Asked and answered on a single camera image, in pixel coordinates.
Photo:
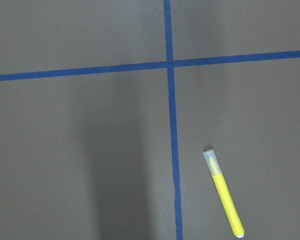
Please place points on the yellow highlighter pen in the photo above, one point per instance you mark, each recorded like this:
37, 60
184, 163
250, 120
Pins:
224, 193

